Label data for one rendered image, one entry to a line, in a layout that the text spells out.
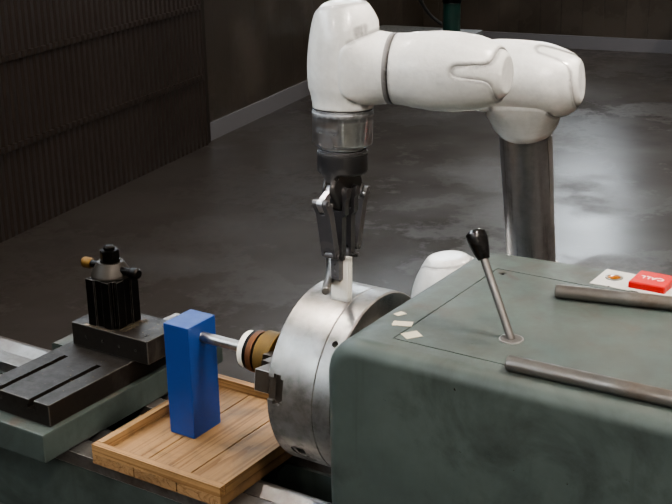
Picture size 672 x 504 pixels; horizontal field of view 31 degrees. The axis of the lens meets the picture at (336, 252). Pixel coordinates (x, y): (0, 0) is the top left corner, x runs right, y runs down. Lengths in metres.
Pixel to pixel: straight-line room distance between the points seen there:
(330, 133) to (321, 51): 0.12
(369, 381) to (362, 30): 0.50
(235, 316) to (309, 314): 3.23
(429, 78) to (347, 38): 0.13
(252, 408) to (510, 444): 0.83
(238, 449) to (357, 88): 0.82
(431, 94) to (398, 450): 0.52
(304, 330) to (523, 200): 0.62
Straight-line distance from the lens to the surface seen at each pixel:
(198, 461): 2.22
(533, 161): 2.32
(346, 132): 1.73
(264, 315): 5.18
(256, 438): 2.29
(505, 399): 1.65
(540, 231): 2.43
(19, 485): 2.51
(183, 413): 2.29
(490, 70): 1.67
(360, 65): 1.70
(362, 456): 1.82
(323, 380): 1.91
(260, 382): 2.00
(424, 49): 1.68
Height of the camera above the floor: 1.96
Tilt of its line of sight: 19 degrees down
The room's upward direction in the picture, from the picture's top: 1 degrees counter-clockwise
